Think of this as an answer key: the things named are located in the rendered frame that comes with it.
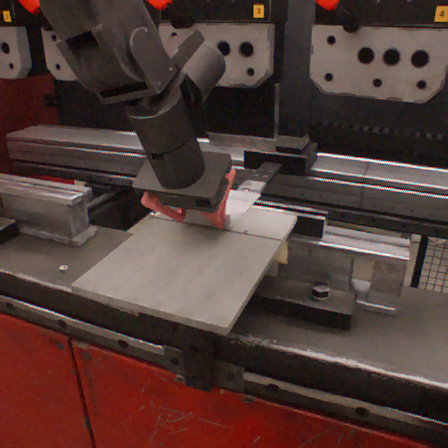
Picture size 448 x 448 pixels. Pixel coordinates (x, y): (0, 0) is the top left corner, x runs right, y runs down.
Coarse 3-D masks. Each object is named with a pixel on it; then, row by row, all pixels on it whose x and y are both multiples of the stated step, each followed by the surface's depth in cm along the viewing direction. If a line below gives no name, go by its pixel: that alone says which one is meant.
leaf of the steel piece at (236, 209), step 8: (232, 200) 66; (240, 200) 66; (176, 208) 60; (232, 208) 64; (240, 208) 64; (248, 208) 64; (192, 216) 59; (200, 216) 59; (232, 216) 61; (240, 216) 61; (200, 224) 59; (208, 224) 59; (224, 224) 58; (232, 224) 59
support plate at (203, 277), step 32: (160, 224) 60; (256, 224) 60; (288, 224) 60; (128, 256) 52; (160, 256) 52; (192, 256) 52; (224, 256) 52; (256, 256) 52; (96, 288) 46; (128, 288) 46; (160, 288) 46; (192, 288) 46; (224, 288) 46; (192, 320) 42; (224, 320) 41
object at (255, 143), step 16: (208, 96) 61; (224, 96) 60; (240, 96) 59; (256, 96) 58; (272, 96) 57; (208, 112) 62; (224, 112) 61; (240, 112) 60; (256, 112) 59; (272, 112) 58; (208, 128) 63; (224, 128) 62; (240, 128) 61; (256, 128) 60; (272, 128) 59; (208, 144) 65; (224, 144) 64; (240, 144) 63; (256, 144) 62; (272, 144) 61
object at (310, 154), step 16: (288, 144) 82; (304, 144) 83; (256, 160) 83; (272, 160) 82; (288, 160) 81; (304, 160) 79; (256, 176) 75; (272, 176) 75; (304, 176) 81; (256, 192) 69
